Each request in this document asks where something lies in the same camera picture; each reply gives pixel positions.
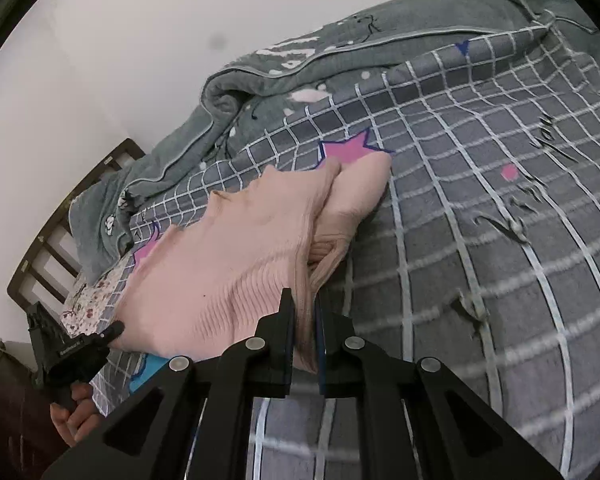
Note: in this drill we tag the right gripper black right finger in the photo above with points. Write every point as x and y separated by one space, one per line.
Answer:
348 365

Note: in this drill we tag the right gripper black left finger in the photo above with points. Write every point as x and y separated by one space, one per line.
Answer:
261 365

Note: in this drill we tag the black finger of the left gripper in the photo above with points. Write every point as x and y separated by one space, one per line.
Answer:
110 334

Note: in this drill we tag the pink knit sweater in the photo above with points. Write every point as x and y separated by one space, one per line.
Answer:
203 288

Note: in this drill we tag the person's left hand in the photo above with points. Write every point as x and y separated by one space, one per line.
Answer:
74 426

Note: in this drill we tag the floral bed sheet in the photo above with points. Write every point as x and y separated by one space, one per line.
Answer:
88 308

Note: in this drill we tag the dark wooden headboard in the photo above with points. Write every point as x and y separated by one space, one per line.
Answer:
50 267

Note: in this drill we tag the grey checked star blanket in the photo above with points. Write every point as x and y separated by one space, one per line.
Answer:
485 249

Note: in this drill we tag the grey-green quilted duvet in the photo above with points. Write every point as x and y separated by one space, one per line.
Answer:
245 99

